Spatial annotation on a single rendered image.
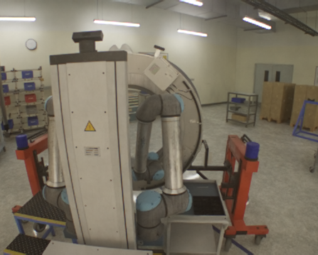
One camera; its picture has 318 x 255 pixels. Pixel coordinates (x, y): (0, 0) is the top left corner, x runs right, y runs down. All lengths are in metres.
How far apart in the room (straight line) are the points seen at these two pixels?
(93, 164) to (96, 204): 0.23
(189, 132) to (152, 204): 0.95
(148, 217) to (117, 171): 0.38
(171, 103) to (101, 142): 0.44
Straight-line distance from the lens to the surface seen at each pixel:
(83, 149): 0.99
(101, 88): 0.89
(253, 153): 1.85
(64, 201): 1.35
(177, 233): 2.01
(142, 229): 1.32
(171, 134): 1.16
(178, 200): 1.27
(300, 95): 7.54
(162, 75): 1.75
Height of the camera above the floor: 1.70
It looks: 16 degrees down
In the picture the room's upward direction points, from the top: straight up
